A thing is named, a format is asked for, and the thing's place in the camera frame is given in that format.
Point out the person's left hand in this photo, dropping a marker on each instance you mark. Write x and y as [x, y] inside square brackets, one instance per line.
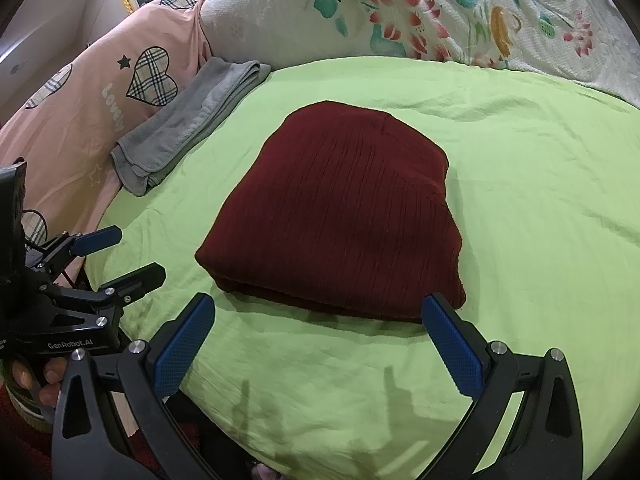
[50, 377]

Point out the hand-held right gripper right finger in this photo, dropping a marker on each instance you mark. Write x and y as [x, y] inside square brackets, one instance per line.
[452, 342]

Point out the white floral quilt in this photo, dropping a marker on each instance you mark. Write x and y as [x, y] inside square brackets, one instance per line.
[280, 20]

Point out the folded grey cloth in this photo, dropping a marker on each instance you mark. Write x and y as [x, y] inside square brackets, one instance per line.
[185, 125]

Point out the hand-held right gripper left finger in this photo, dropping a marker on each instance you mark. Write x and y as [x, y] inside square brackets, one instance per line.
[182, 345]

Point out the maroon ribbed knit sweater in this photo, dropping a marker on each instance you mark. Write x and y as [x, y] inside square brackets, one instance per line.
[340, 210]

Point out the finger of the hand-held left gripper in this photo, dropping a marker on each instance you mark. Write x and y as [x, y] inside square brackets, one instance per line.
[140, 277]
[97, 240]

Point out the light green bed sheet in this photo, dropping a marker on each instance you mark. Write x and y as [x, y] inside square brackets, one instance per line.
[525, 210]

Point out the pink quilt with plaid hearts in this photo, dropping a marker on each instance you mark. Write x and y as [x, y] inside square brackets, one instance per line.
[75, 110]

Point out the light pink garment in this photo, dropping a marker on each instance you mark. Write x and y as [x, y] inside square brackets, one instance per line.
[262, 474]

